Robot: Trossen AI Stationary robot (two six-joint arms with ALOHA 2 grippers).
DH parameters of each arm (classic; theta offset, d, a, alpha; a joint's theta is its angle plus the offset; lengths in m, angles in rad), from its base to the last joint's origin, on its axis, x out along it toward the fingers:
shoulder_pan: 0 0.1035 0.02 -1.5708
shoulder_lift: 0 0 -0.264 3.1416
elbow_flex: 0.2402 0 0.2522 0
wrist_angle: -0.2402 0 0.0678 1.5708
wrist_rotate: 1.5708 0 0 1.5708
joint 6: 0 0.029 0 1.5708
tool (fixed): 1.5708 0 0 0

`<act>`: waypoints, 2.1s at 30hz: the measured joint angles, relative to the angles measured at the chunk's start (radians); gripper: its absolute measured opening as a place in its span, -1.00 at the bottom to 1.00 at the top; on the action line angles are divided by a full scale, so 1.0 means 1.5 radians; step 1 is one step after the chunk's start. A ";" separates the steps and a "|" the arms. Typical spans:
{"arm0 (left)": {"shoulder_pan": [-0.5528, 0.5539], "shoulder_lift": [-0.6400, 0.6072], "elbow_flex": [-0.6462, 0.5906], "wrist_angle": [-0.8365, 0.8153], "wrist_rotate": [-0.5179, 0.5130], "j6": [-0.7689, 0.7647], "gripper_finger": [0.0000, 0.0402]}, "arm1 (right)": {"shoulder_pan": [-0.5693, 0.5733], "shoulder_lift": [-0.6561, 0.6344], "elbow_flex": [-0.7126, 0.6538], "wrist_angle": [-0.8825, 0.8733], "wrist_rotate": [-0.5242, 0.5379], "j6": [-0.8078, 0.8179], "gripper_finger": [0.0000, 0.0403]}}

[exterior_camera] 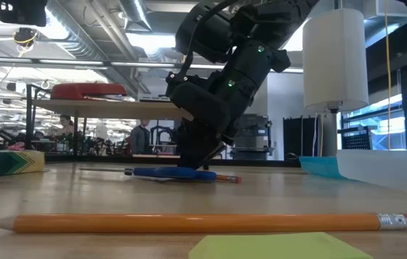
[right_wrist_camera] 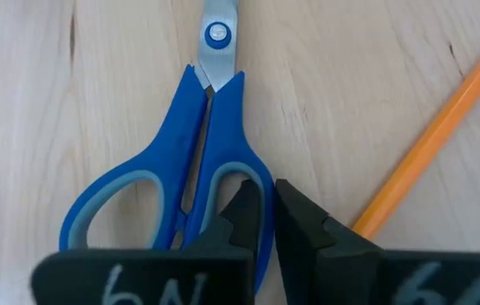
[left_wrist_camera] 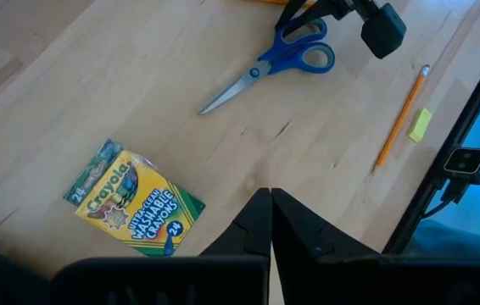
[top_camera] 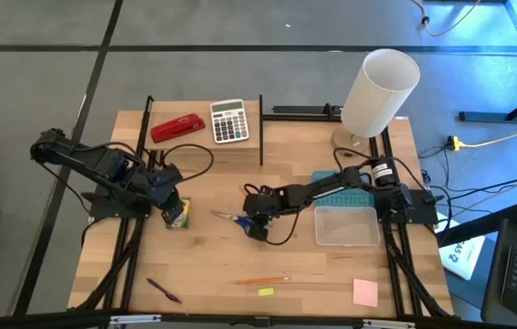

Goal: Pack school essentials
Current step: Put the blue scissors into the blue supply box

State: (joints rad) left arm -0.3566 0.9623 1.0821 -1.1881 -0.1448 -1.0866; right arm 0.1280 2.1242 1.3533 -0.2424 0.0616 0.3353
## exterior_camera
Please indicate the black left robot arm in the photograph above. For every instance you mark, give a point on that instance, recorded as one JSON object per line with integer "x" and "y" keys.
{"x": 22, "y": 12}

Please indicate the clear plastic pencil case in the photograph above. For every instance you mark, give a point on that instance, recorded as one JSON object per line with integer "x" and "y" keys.
{"x": 387, "y": 171}

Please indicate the yellow pencil with eraser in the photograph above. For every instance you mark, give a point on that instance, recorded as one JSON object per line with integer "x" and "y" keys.
{"x": 227, "y": 177}
{"x": 196, "y": 223}

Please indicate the silver ceiling duct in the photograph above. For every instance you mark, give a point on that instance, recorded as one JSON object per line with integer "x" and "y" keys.
{"x": 77, "y": 39}

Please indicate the black perforated panel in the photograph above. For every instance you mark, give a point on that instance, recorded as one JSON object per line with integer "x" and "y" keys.
{"x": 356, "y": 140}

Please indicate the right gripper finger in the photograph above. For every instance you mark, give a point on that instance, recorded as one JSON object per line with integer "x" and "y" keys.
{"x": 215, "y": 155}
{"x": 196, "y": 144}

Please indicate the black equipment rack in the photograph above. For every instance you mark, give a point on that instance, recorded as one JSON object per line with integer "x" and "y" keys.
{"x": 297, "y": 136}

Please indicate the wooden shelf with black legs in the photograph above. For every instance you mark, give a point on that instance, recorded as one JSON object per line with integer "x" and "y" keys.
{"x": 117, "y": 109}

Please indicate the Crayola crayon box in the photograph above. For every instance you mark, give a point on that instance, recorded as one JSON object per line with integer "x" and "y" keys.
{"x": 7, "y": 163}

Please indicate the green sticky note pad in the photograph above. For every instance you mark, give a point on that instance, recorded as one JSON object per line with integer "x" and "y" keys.
{"x": 279, "y": 247}

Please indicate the long ceiling light bar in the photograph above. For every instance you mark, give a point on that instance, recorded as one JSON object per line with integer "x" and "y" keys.
{"x": 81, "y": 62}

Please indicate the grey machine cabinet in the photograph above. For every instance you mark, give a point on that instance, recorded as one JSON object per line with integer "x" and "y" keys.
{"x": 252, "y": 136}

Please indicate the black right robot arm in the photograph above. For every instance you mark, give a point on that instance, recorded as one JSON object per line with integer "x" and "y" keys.
{"x": 225, "y": 21}

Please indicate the person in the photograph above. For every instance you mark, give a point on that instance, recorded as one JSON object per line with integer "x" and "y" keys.
{"x": 140, "y": 138}
{"x": 67, "y": 126}

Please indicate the blue lidded crayon box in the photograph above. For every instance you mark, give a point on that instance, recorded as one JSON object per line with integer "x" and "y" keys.
{"x": 320, "y": 166}

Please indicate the white shade table lamp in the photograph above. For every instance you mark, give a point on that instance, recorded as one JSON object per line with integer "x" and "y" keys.
{"x": 334, "y": 57}

